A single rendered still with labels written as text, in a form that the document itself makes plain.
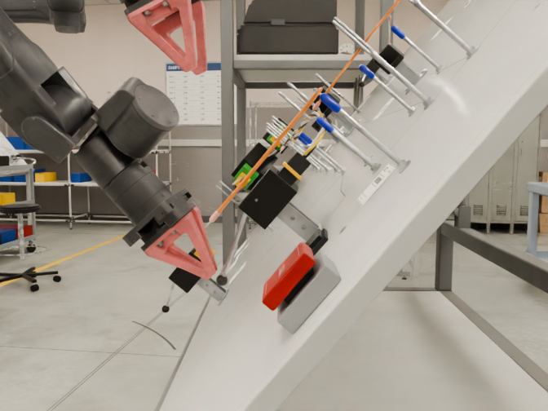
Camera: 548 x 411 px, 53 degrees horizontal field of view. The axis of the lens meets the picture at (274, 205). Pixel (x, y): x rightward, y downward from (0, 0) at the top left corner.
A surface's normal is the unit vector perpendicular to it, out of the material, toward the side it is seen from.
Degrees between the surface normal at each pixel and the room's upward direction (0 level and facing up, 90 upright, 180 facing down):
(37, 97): 118
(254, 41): 90
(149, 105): 54
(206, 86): 90
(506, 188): 90
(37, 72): 65
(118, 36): 90
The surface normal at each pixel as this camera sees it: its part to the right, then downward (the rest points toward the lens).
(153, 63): -0.15, 0.11
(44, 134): -0.13, 0.57
